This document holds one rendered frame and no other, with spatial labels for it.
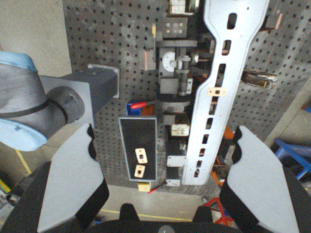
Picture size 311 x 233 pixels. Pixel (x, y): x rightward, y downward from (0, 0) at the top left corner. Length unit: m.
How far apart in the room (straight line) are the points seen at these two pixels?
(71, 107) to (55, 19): 1.50
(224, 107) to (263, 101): 0.55
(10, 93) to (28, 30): 1.78
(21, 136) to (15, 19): 1.91
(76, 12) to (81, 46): 0.18
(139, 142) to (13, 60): 0.42
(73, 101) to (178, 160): 0.53
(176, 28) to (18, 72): 0.41
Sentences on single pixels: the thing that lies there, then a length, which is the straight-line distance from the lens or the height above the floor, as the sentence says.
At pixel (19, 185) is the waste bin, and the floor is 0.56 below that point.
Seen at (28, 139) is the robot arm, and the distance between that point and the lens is 0.44.
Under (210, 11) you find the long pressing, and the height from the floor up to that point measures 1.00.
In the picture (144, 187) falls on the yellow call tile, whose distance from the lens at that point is 0.76.
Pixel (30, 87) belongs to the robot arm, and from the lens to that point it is 0.43.
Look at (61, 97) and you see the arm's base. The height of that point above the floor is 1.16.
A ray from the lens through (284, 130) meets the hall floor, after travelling 2.69.
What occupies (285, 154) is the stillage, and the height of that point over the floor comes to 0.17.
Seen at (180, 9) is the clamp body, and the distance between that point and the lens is 0.49.
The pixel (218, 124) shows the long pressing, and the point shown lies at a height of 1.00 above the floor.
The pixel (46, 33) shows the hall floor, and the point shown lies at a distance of 2.02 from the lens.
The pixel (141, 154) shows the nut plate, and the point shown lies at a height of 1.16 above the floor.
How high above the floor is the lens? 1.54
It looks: 61 degrees down
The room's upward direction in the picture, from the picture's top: 175 degrees counter-clockwise
